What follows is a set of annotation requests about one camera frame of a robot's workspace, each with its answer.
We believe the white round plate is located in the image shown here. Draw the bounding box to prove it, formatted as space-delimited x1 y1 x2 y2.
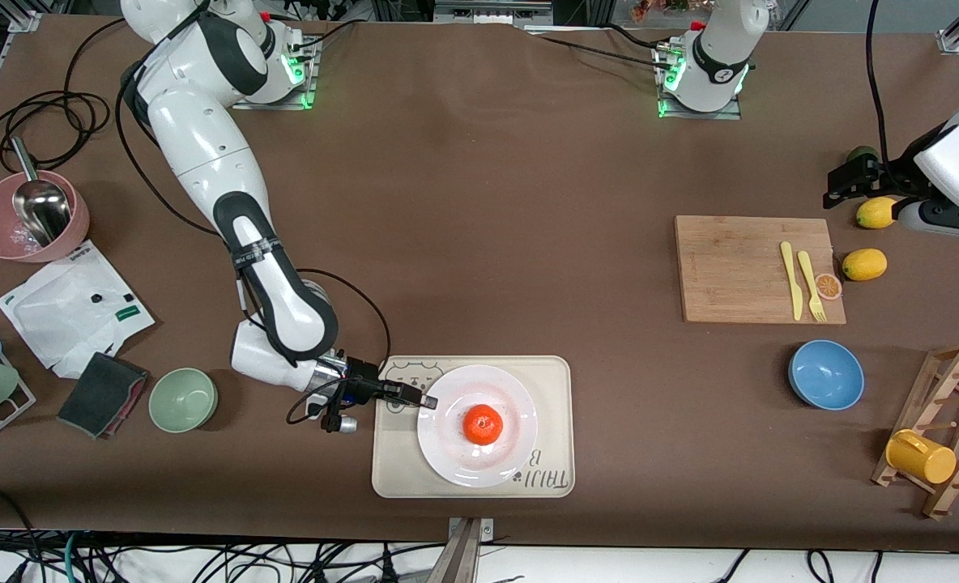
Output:
416 364 539 489

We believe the orange mandarin fruit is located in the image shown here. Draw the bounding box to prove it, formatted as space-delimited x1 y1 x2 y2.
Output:
463 404 505 445

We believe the yellow lemon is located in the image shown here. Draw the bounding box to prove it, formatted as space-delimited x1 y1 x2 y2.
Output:
842 249 888 282
856 197 901 230

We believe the beige bear print tray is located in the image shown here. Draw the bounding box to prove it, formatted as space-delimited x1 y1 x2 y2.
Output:
372 355 575 499

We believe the yellow plastic fork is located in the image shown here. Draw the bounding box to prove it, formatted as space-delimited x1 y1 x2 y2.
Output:
797 250 828 323

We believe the yellow plastic knife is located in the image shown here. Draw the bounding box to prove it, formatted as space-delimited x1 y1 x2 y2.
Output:
780 241 804 321

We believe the wooden cutting board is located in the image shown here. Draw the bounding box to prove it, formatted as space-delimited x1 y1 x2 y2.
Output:
675 215 846 326

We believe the pale green bowl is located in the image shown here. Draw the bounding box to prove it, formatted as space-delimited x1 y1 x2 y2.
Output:
148 368 219 434

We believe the blue bowl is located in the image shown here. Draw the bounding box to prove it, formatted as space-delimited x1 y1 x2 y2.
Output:
788 339 865 411

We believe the wooden cup rack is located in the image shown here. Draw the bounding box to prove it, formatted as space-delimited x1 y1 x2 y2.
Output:
872 343 959 520

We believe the dark grey folded cloth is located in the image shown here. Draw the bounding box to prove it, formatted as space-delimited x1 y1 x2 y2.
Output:
57 351 150 440

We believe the yellow mug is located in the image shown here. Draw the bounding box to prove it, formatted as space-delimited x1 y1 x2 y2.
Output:
885 429 957 485

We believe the white plastic bag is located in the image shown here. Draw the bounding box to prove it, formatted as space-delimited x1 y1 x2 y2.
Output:
0 240 156 380

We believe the metal scoop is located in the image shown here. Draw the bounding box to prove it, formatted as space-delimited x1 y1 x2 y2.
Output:
8 136 73 248

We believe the grey metal box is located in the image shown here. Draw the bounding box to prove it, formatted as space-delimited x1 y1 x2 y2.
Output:
433 0 554 27

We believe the black hanging cable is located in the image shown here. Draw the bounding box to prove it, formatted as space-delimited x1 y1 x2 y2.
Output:
863 0 901 169

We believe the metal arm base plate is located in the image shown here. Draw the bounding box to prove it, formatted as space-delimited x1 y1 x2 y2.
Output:
658 40 743 121
231 36 319 110

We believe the grey metal camera mount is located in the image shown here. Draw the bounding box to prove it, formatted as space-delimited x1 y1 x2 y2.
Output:
435 517 497 583

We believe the black base cable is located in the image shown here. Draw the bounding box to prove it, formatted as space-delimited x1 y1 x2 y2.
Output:
520 24 675 74
285 19 360 57

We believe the teal floor cable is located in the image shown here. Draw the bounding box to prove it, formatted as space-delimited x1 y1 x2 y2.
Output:
62 530 85 583

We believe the black floor cable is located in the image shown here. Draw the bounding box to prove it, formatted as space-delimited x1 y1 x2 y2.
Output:
0 486 40 560

